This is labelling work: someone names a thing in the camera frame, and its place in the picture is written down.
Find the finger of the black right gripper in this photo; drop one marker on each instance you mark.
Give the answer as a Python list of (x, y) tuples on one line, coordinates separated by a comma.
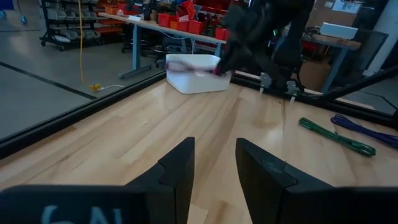
[(223, 69)]

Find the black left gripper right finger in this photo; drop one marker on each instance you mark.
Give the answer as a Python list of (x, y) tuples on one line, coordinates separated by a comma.
[(273, 193)]

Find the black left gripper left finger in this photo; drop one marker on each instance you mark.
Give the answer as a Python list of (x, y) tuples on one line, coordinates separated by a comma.
[(161, 199)]

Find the white plastic bin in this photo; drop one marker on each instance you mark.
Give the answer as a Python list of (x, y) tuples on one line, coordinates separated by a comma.
[(199, 84)]

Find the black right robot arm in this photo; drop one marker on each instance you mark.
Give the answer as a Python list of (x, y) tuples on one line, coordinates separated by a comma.
[(292, 31)]

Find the red storage bin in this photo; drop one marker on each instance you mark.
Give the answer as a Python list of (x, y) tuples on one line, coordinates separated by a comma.
[(196, 27), (221, 33), (166, 20)]

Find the cardboard box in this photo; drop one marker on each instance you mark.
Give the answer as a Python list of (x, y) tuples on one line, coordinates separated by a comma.
[(314, 76)]

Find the wooden table with red bins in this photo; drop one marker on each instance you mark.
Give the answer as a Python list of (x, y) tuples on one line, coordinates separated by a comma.
[(136, 46)]

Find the wooden desk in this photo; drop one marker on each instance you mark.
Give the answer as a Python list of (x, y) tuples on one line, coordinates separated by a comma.
[(339, 43)]

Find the white box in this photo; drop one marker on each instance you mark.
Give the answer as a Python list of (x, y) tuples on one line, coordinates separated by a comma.
[(339, 31)]

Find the black shelf cart grey bins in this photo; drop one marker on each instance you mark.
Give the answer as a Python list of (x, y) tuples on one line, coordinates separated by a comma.
[(71, 34)]

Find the silver metal bracket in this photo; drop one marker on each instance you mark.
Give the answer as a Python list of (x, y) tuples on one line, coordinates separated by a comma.
[(265, 80), (293, 88)]

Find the black diagonal frame strut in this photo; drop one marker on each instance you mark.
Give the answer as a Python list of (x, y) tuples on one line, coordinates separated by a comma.
[(357, 83)]

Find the black table frame rail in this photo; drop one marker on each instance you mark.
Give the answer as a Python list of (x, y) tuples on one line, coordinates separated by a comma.
[(62, 119)]

